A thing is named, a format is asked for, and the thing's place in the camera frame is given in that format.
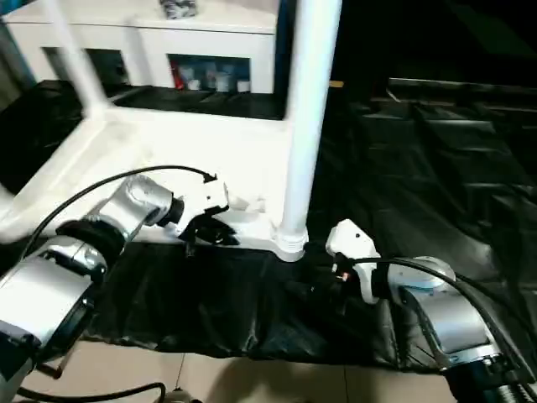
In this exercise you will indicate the white plastic table top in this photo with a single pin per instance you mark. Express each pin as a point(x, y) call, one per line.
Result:
point(168, 147)

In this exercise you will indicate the white plastic table leg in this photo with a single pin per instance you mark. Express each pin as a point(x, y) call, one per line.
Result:
point(310, 105)
point(79, 63)
point(289, 107)
point(6, 210)

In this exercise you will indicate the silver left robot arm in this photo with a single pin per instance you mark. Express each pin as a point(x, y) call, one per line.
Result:
point(63, 273)

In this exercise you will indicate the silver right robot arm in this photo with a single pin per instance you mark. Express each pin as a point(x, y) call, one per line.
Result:
point(453, 310)

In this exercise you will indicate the black work mat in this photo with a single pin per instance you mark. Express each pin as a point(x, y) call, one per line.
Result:
point(419, 168)

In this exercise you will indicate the small white jar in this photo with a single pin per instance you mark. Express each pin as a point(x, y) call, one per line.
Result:
point(243, 87)
point(194, 85)
point(222, 84)

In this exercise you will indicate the red bottle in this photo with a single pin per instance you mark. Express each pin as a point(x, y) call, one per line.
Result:
point(177, 77)

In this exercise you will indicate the small tan label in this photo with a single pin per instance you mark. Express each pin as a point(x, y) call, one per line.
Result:
point(337, 84)

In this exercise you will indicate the white glass-door cabinet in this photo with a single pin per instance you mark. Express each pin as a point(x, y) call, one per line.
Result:
point(168, 38)

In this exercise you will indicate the dark low shelf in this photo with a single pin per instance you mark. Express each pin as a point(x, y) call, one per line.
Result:
point(461, 89)

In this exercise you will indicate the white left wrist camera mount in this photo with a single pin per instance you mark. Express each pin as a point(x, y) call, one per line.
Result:
point(207, 197)

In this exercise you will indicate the dark metal stand frame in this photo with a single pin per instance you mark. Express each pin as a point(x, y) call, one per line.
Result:
point(56, 365)

